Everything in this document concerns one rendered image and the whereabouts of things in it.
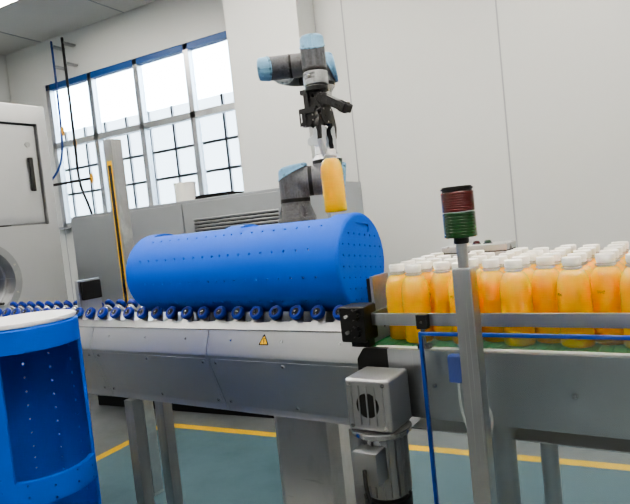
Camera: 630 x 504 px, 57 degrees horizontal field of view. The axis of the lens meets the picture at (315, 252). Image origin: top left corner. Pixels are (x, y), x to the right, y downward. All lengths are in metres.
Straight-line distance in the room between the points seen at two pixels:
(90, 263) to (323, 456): 2.81
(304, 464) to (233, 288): 0.83
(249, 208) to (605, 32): 2.54
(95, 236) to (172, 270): 2.60
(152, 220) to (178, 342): 2.20
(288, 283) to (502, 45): 3.12
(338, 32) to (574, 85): 1.81
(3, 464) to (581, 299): 1.47
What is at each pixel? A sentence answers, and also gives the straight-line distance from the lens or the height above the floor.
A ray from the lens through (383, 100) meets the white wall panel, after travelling 4.63.
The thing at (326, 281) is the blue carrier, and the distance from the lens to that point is 1.59.
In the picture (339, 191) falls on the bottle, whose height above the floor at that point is 1.30.
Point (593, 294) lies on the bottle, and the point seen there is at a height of 1.01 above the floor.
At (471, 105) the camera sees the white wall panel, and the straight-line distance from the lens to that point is 4.43.
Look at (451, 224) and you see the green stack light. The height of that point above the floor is 1.19.
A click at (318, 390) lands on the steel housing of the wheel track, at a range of 1.73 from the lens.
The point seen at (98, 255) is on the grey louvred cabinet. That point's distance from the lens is 4.53.
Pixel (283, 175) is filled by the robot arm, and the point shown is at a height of 1.41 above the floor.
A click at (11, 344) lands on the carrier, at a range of 1.71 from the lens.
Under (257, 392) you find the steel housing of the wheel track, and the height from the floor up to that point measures 0.71.
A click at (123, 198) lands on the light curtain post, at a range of 2.88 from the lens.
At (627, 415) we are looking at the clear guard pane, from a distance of 1.27.
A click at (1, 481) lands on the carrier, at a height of 0.63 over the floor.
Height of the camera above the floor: 1.22
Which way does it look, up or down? 3 degrees down
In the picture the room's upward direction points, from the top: 6 degrees counter-clockwise
